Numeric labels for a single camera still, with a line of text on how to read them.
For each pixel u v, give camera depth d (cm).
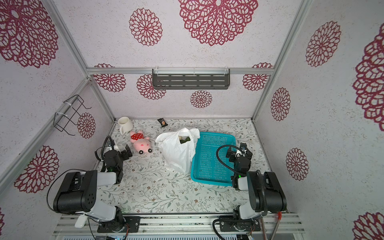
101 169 71
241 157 78
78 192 46
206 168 94
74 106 80
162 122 116
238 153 79
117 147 81
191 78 95
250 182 49
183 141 80
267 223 76
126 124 108
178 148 78
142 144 95
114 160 71
